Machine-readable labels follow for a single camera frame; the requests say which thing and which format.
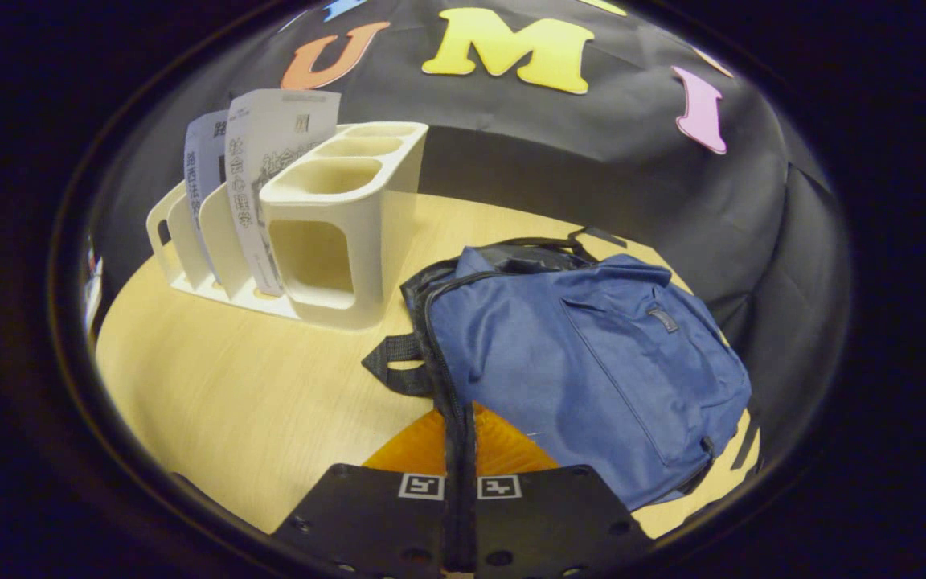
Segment cream plastic bookshelf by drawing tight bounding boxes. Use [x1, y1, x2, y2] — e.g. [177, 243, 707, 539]
[145, 121, 430, 331]

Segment grey book with dark picture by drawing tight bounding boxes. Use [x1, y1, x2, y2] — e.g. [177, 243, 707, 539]
[183, 109, 232, 288]

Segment white book with green print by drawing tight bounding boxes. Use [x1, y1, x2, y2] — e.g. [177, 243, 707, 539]
[224, 88, 342, 298]

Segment blue schoolbag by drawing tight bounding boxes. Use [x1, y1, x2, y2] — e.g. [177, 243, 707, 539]
[361, 229, 761, 512]

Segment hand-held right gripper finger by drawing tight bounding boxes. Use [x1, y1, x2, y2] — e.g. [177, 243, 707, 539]
[463, 402, 657, 579]
[270, 402, 464, 579]

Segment white printed banner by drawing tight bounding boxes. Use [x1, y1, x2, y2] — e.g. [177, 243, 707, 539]
[83, 240, 104, 332]

